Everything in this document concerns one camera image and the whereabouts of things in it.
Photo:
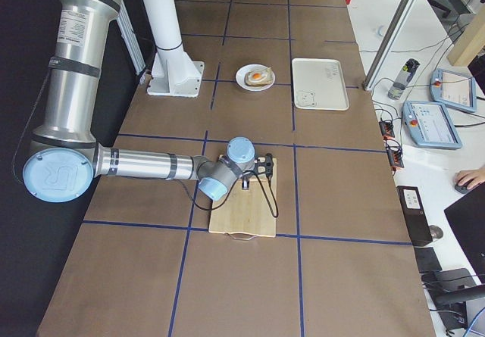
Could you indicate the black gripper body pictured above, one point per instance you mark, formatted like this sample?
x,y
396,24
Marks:
x,y
245,184

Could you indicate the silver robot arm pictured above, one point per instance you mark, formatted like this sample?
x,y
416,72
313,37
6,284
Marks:
x,y
65,155

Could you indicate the white round plate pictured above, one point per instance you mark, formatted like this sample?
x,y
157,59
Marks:
x,y
240,74

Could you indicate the person's hand on mouse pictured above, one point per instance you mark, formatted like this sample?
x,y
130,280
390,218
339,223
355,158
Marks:
x,y
474,177

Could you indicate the wooden cutting board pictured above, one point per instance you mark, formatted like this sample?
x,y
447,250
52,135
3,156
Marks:
x,y
247,214

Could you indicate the bottom toast slice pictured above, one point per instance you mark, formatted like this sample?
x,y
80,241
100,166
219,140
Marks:
x,y
268,80

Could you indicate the fried egg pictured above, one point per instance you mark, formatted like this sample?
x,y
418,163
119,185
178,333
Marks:
x,y
256,76

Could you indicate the cream bear serving tray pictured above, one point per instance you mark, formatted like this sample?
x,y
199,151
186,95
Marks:
x,y
318,84

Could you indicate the black rectangular box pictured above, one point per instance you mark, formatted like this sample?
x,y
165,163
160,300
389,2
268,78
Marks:
x,y
415,218

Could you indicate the clear water bottle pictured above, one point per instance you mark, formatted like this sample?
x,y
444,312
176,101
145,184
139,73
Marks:
x,y
403,78

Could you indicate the lower teach pendant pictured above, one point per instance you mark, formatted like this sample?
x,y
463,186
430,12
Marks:
x,y
430,125

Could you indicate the teach pendant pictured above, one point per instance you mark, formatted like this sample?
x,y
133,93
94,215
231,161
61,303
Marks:
x,y
430,125
454,90

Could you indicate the black computer mouse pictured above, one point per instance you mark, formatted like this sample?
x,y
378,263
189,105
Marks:
x,y
462,188

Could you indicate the black monitor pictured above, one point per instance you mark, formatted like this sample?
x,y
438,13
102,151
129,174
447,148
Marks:
x,y
466,219

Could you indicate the upper teach pendant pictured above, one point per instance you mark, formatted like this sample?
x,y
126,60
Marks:
x,y
454,90

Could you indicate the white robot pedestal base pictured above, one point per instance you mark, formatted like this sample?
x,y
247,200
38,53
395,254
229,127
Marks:
x,y
173,71

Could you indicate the aluminium frame post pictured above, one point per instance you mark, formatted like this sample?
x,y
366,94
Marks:
x,y
396,24

